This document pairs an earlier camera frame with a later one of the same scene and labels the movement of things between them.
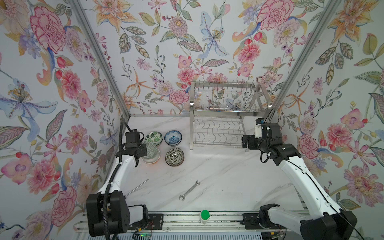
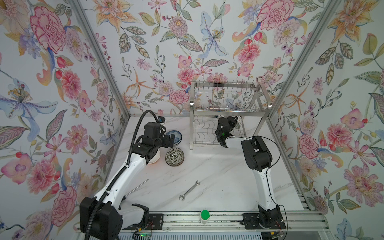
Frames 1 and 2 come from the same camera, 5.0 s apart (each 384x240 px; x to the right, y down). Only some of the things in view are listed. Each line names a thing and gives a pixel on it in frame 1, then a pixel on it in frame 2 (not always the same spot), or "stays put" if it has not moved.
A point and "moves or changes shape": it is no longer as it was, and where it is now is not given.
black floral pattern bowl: x=174 y=157 stays put
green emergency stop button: x=204 y=216 stays put
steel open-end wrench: x=183 y=196 stays put
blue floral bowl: x=173 y=138 stays put
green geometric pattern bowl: x=153 y=153 moves or changes shape
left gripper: x=143 y=147 -> x=167 y=142
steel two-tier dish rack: x=218 y=112 stays put
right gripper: x=252 y=138 -> x=230 y=120
